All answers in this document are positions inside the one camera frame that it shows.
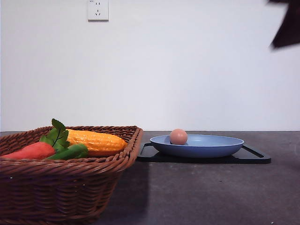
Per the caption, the green toy cucumber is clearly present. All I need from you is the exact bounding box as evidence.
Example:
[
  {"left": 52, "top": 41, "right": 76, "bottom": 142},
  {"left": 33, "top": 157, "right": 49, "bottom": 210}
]
[{"left": 48, "top": 143, "right": 89, "bottom": 160}]

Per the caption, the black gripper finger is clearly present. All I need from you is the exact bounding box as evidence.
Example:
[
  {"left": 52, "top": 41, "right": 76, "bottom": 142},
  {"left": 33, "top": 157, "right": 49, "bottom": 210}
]
[{"left": 269, "top": 0, "right": 300, "bottom": 49}]

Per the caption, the black rectangular tray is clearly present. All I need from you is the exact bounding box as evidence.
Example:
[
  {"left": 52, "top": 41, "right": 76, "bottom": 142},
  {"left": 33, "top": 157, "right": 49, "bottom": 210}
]
[{"left": 136, "top": 143, "right": 271, "bottom": 164}]

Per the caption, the brown egg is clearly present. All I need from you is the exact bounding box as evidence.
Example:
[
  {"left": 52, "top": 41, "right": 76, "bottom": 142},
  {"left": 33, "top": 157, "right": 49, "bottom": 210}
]
[{"left": 170, "top": 128, "right": 188, "bottom": 145}]

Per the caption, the yellow toy corn cob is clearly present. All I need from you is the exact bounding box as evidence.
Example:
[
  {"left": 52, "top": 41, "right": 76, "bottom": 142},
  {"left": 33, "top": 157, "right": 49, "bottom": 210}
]
[{"left": 67, "top": 129, "right": 128, "bottom": 151}]

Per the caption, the orange toy carrot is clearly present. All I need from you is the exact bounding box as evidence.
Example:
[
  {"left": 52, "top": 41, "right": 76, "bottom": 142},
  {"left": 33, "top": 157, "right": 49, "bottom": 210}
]
[{"left": 2, "top": 119, "right": 69, "bottom": 160}]

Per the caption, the white wall power socket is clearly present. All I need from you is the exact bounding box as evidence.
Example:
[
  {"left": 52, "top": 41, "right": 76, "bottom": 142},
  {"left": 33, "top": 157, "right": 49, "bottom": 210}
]
[{"left": 88, "top": 0, "right": 109, "bottom": 23}]

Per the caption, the brown wicker basket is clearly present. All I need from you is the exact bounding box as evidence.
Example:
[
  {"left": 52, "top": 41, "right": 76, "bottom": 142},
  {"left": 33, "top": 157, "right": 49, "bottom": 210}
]
[{"left": 0, "top": 126, "right": 143, "bottom": 225}]

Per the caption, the blue round plate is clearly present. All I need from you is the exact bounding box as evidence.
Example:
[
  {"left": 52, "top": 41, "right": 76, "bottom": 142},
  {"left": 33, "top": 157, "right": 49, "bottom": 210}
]
[{"left": 150, "top": 135, "right": 244, "bottom": 158}]

